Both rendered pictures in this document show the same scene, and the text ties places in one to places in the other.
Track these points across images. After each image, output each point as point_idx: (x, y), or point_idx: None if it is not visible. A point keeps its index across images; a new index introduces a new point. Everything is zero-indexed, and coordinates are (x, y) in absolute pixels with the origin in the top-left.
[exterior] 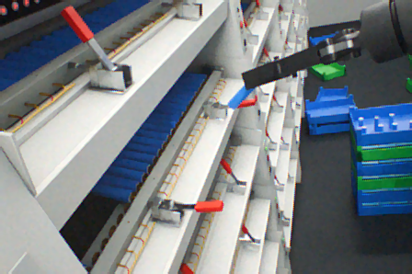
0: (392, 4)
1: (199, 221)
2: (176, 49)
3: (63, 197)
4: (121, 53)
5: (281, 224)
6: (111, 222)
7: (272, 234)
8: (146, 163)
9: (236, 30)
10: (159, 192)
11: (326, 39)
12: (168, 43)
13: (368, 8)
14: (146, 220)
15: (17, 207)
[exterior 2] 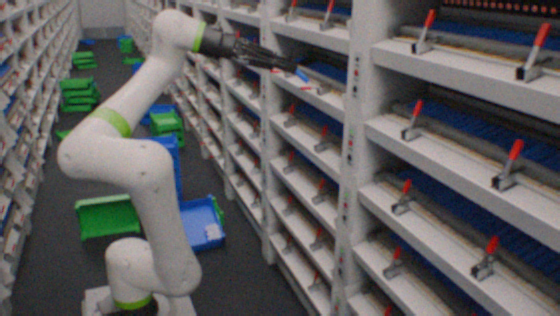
0: (223, 33)
1: (315, 126)
2: (299, 27)
3: (272, 26)
4: (306, 19)
5: (344, 297)
6: None
7: None
8: (313, 69)
9: (349, 70)
10: None
11: (250, 45)
12: (305, 26)
13: (233, 34)
14: None
15: (267, 18)
